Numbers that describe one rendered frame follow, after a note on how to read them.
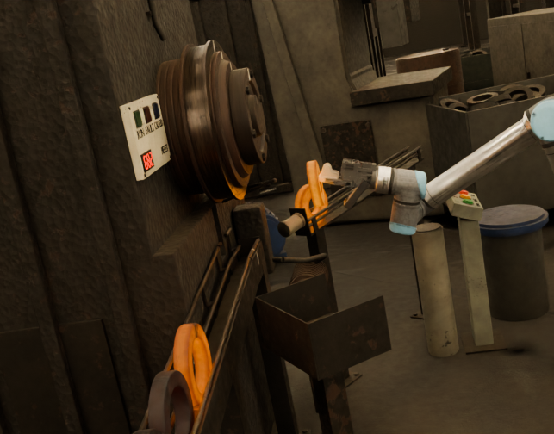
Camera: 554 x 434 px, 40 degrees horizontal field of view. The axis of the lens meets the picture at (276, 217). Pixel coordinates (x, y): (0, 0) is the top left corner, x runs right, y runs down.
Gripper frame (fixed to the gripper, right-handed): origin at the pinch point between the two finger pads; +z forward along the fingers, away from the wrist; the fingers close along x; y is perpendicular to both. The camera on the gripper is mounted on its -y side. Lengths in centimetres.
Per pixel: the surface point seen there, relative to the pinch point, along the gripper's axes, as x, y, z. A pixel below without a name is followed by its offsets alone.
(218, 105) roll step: 49, 27, 26
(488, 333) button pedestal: -33, -61, -73
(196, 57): 42, 38, 34
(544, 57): -345, 39, -144
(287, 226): -4.2, -19.1, 7.9
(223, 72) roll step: 40, 35, 27
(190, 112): 52, 25, 32
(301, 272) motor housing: 3.7, -32.7, 0.6
